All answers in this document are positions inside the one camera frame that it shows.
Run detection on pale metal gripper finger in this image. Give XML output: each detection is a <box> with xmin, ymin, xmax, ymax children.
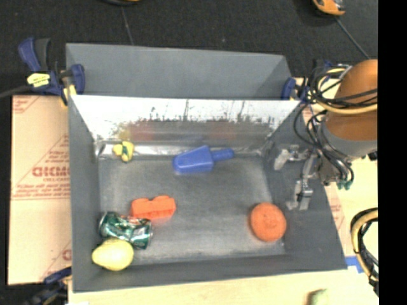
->
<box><xmin>286</xmin><ymin>179</ymin><xmax>314</xmax><ymax>212</ymax></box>
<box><xmin>273</xmin><ymin>144</ymin><xmax>307</xmax><ymax>172</ymax></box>

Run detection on orange round sponge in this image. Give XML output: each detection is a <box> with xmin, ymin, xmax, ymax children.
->
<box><xmin>248</xmin><ymin>201</ymin><xmax>287</xmax><ymax>243</ymax></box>

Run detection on blue plastic toy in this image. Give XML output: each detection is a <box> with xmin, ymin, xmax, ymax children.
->
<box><xmin>172</xmin><ymin>145</ymin><xmax>235</xmax><ymax>175</ymax></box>

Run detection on grey metal bin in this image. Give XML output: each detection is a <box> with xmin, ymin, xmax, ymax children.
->
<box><xmin>65</xmin><ymin>43</ymin><xmax>348</xmax><ymax>294</ymax></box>

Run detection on pale green soft thing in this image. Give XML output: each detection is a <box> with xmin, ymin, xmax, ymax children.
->
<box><xmin>307</xmin><ymin>288</ymin><xmax>332</xmax><ymax>305</ymax></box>

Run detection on orange toy block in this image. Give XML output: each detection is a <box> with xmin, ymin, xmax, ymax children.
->
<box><xmin>130</xmin><ymin>195</ymin><xmax>177</xmax><ymax>221</ymax></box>

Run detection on yellow and green toy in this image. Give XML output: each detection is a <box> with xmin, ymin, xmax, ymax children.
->
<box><xmin>111</xmin><ymin>140</ymin><xmax>135</xmax><ymax>163</ymax></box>

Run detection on crushed green can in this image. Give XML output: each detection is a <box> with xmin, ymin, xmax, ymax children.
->
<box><xmin>98</xmin><ymin>211</ymin><xmax>154</xmax><ymax>251</ymax></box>

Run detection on yellow toy pear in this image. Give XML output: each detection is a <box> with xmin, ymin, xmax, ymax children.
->
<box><xmin>91</xmin><ymin>237</ymin><xmax>135</xmax><ymax>272</ymax></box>

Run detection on brown cardboard board red print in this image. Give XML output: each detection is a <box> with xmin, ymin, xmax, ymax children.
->
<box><xmin>6</xmin><ymin>94</ymin><xmax>73</xmax><ymax>286</ymax></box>

